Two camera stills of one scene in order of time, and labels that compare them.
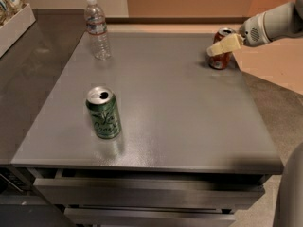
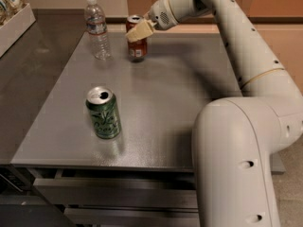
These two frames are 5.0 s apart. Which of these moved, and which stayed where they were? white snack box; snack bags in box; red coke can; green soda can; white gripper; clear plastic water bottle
Moved: white gripper; red coke can
Stayed: clear plastic water bottle; snack bags in box; green soda can; white snack box
